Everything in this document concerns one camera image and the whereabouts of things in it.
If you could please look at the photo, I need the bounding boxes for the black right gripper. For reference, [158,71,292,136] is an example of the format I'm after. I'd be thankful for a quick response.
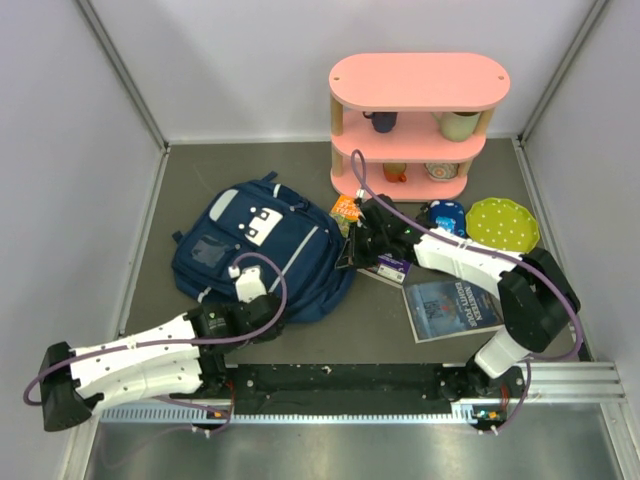
[338,220,390,268]

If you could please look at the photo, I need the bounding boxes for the navy blue backpack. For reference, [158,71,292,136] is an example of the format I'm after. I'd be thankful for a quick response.
[171,173,355,323]

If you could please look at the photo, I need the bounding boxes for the Nineteen Eighty-Four book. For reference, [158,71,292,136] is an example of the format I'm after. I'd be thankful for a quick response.
[402,280,503,343]

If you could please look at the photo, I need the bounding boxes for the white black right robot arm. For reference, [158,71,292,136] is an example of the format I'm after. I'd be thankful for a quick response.
[336,195,581,396]

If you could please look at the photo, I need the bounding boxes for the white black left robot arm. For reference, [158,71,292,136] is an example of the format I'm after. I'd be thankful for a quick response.
[38,293,285,432]

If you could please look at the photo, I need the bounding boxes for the purple paperback book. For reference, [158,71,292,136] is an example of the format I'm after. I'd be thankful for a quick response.
[359,255,411,287]

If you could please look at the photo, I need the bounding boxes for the orange Treehouse book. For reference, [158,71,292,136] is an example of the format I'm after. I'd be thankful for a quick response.
[329,195,360,238]

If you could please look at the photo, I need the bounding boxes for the orange cup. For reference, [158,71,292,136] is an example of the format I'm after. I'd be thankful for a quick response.
[383,163,407,183]

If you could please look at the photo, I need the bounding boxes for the blue dinosaur pencil case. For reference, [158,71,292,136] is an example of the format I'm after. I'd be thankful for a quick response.
[427,200,467,238]

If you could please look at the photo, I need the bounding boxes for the patterned flower-shaped bowl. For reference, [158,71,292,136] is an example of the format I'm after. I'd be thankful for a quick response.
[424,163,459,182]

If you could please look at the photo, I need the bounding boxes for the dark blue mug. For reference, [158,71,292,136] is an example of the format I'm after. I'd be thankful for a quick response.
[362,112,398,134]

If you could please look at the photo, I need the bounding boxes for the green polka dot plate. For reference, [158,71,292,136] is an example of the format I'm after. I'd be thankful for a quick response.
[465,197,540,253]

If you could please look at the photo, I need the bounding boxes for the pink three-tier shelf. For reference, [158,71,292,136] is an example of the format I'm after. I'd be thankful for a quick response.
[328,52,510,202]

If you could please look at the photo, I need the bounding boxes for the pale green mug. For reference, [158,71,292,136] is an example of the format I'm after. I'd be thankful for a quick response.
[431,112,480,142]

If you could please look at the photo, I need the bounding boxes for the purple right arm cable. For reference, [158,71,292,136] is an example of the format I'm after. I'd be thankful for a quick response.
[350,148,584,435]

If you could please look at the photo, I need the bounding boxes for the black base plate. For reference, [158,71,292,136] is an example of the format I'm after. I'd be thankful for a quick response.
[196,363,524,415]

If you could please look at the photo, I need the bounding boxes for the aluminium frame rail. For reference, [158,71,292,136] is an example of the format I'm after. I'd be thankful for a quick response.
[98,362,626,426]

